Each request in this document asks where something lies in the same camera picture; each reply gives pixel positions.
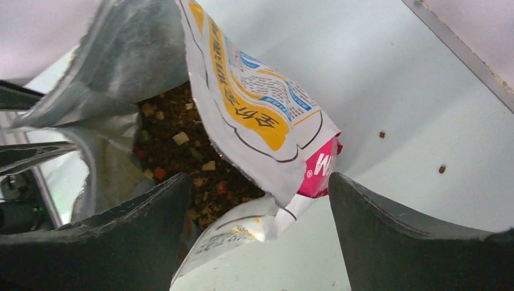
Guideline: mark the brown pet food kibble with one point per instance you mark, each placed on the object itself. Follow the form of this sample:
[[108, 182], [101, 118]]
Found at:
[[173, 140]]

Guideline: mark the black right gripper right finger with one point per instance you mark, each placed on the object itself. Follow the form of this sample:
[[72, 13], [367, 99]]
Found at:
[[389, 246]]

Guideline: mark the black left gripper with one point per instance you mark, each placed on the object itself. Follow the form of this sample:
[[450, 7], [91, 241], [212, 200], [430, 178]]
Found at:
[[23, 208]]

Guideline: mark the colourful pet food bag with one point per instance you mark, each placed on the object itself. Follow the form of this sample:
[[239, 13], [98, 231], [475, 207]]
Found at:
[[260, 122]]

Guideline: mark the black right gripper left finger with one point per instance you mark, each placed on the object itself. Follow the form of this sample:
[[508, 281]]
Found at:
[[133, 246]]

